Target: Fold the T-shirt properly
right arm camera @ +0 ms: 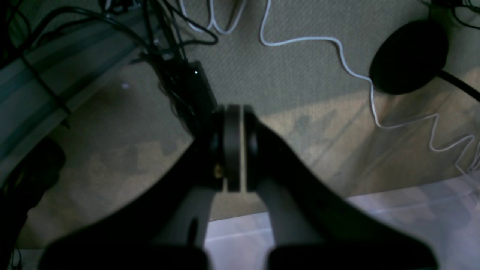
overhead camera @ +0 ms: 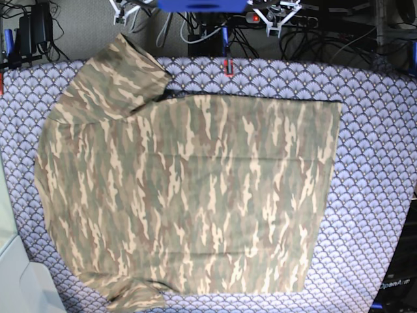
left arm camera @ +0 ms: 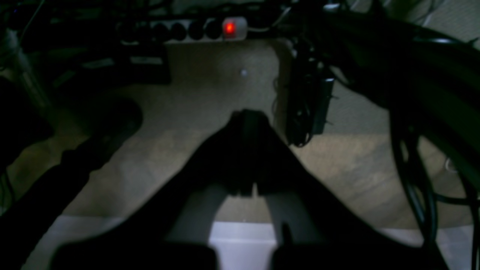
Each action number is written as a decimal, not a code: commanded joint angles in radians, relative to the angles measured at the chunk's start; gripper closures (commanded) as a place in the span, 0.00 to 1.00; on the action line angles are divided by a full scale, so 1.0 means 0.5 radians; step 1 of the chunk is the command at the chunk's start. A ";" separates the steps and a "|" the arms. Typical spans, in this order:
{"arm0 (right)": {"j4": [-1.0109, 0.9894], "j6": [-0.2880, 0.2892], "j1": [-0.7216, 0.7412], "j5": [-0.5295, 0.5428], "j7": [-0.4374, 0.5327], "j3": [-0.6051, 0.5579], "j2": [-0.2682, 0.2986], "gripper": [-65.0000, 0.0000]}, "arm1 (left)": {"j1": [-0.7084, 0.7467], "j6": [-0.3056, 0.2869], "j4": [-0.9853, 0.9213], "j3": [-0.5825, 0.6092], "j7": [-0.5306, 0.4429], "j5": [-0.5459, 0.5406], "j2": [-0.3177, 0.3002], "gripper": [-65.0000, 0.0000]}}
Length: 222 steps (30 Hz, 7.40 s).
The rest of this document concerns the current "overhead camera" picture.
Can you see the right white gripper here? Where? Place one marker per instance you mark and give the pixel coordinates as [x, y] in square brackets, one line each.
[122, 12]

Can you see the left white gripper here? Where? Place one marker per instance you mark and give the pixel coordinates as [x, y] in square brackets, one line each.
[289, 7]

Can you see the camouflage T-shirt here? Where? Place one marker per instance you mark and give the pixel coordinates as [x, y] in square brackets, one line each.
[199, 194]

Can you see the red black table clamp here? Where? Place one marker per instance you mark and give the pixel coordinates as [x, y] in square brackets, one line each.
[228, 67]

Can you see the black box under table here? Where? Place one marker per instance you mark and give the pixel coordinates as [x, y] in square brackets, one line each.
[211, 47]

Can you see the black power adapter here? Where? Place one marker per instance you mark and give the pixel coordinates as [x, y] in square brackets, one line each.
[35, 29]

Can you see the patterned blue tablecloth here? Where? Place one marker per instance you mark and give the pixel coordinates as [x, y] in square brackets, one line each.
[369, 198]

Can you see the white plastic bin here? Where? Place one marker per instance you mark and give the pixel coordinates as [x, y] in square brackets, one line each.
[25, 286]

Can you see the black OpenArm case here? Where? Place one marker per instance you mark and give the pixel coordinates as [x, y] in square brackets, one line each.
[397, 292]

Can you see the black power strip red switch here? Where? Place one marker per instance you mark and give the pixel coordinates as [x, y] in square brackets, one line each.
[280, 18]

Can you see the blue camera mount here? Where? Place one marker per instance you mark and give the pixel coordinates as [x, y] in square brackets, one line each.
[202, 5]

